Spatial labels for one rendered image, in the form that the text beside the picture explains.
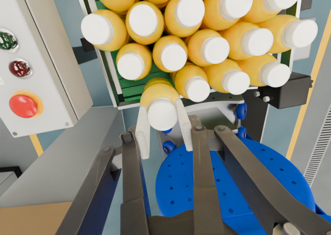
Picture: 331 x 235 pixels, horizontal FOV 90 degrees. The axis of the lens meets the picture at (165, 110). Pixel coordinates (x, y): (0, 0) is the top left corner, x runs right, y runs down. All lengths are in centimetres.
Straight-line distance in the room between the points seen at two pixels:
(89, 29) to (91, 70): 117
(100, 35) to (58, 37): 9
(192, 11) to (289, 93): 30
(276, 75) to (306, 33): 7
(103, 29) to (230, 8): 18
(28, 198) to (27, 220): 23
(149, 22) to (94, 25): 8
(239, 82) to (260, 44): 6
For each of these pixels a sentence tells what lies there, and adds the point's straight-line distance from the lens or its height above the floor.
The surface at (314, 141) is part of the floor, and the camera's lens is 233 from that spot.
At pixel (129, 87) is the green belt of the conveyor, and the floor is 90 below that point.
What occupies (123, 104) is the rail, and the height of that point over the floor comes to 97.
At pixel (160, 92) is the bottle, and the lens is 23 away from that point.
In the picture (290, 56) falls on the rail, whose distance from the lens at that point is 47.
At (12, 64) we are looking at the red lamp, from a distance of 29.
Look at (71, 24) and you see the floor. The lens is 146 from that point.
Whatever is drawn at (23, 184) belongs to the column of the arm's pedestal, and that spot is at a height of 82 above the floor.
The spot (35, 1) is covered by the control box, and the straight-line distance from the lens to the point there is 33.
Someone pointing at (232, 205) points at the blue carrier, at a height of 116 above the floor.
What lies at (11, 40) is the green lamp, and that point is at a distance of 29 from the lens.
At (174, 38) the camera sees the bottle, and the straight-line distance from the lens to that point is 30.
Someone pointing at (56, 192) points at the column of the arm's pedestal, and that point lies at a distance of 80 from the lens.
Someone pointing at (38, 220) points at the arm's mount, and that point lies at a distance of 60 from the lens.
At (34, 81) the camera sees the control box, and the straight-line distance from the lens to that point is 30.
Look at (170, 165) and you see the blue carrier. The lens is 40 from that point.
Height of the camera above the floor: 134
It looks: 66 degrees down
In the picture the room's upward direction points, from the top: 171 degrees clockwise
